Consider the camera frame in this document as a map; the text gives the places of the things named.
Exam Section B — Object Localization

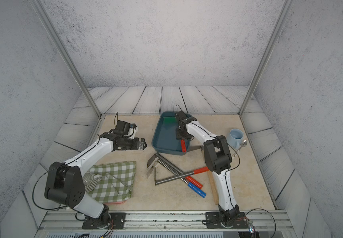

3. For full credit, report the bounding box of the green hoe red grip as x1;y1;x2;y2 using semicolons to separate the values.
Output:
163;117;187;153

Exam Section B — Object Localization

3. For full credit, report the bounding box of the grey hoe red grip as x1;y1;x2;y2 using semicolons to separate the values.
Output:
146;153;203;189
154;167;209;188

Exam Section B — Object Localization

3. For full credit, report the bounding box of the wooden handle hoe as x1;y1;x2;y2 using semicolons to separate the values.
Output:
188;145;219;205

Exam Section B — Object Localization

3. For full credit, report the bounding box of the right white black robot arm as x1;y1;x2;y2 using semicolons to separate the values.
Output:
175;111;245;227

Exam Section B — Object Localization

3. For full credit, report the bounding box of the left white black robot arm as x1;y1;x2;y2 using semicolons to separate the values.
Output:
44;132;147;219

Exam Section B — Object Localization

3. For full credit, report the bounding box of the teal plastic storage box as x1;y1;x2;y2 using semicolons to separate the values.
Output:
152;111;190;156

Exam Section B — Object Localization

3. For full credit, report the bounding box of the chrome hoe blue grip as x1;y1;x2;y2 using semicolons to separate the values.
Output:
144;159;207;199

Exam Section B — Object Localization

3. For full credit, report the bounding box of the green white checkered cloth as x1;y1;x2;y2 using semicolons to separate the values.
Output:
83;161;136;204

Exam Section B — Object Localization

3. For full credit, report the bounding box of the light blue mug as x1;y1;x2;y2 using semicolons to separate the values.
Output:
227;129;247;151

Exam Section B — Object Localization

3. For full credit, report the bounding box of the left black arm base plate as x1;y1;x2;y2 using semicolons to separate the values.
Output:
82;212;126;230

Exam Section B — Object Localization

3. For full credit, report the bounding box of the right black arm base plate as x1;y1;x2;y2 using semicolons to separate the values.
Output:
202;212;249;229

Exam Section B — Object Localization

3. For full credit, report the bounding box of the aluminium front rail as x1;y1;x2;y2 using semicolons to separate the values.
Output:
35;210;296;238

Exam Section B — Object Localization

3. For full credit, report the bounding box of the left aluminium frame post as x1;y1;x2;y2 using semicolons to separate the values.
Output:
30;0;102;119

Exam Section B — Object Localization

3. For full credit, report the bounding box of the aluminium frame post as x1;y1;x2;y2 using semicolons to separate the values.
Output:
30;0;102;119
239;0;294;117

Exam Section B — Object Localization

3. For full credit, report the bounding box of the right aluminium frame post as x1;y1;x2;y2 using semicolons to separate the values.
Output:
239;0;294;117

